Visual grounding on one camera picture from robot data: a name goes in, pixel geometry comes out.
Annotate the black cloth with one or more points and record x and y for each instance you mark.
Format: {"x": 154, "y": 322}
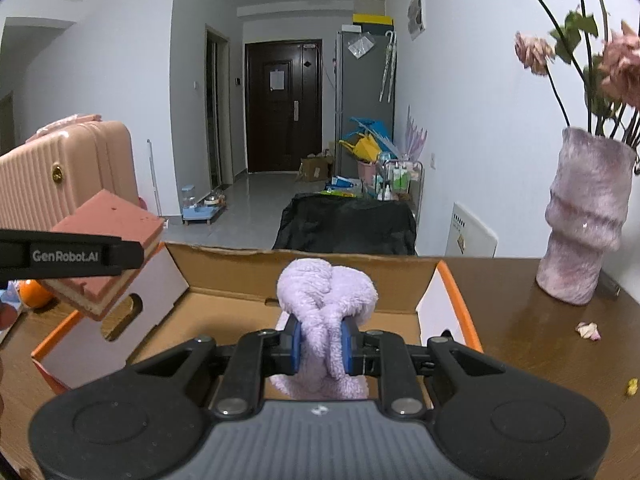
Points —
{"x": 345, "y": 222}

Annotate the metal cart with bottles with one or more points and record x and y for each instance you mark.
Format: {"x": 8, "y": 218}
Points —
{"x": 400, "y": 177}

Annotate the dark framed side door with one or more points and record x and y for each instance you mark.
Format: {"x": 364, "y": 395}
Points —
{"x": 215, "y": 110}

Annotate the white mop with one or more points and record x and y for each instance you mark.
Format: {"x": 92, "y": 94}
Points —
{"x": 152, "y": 180}

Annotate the dark wooden entrance door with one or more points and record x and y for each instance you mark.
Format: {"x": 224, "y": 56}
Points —
{"x": 265, "y": 125}

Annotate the clear plastic pouch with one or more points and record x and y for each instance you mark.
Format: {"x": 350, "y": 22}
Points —
{"x": 360, "y": 46}

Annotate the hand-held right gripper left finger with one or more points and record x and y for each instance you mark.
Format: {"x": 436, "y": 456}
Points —
{"x": 296, "y": 346}

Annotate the brown carton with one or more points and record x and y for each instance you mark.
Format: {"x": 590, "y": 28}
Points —
{"x": 315, "y": 170}

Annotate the small yellow scrap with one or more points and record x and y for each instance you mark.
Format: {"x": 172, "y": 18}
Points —
{"x": 632, "y": 387}

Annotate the blue pet feeder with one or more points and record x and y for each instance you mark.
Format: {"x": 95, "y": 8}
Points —
{"x": 200, "y": 212}

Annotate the clear folded umbrella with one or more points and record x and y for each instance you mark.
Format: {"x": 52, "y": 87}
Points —
{"x": 387, "y": 67}

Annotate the pink fuzzy vase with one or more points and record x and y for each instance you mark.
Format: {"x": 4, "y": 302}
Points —
{"x": 585, "y": 210}

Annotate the blue flat package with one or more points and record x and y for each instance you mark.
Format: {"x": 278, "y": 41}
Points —
{"x": 342, "y": 182}

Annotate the orange-edged cardboard box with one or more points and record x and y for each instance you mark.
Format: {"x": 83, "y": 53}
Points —
{"x": 225, "y": 280}

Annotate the orange fruit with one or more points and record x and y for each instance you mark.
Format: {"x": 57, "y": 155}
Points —
{"x": 32, "y": 296}

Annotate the white flat board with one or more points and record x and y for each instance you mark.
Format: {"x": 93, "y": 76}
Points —
{"x": 472, "y": 235}

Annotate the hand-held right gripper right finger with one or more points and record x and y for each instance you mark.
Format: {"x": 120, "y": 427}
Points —
{"x": 346, "y": 348}

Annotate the grey refrigerator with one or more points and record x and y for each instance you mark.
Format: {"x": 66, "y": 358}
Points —
{"x": 362, "y": 90}

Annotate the fallen pink petal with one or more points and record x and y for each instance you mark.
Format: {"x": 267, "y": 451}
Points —
{"x": 587, "y": 331}

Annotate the purple feather wings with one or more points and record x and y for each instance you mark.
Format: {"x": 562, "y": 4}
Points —
{"x": 416, "y": 137}

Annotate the pink bucket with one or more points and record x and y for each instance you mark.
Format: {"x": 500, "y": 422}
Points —
{"x": 366, "y": 175}

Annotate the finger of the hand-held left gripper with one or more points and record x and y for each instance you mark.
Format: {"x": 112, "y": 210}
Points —
{"x": 132, "y": 256}

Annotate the bunch of dried pink roses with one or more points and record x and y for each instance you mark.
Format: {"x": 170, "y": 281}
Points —
{"x": 617, "y": 60}

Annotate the blue folding rack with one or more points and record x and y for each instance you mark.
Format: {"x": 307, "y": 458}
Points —
{"x": 375, "y": 127}

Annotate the pink ribbed suitcase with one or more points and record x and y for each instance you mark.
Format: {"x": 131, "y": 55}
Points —
{"x": 75, "y": 165}

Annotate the purple fluffy towel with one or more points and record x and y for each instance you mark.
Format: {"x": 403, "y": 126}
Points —
{"x": 320, "y": 290}

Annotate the pink layered sponge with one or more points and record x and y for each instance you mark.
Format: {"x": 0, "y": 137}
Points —
{"x": 110, "y": 215}

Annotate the yellow and black box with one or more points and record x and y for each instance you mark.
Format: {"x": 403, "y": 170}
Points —
{"x": 372, "y": 22}

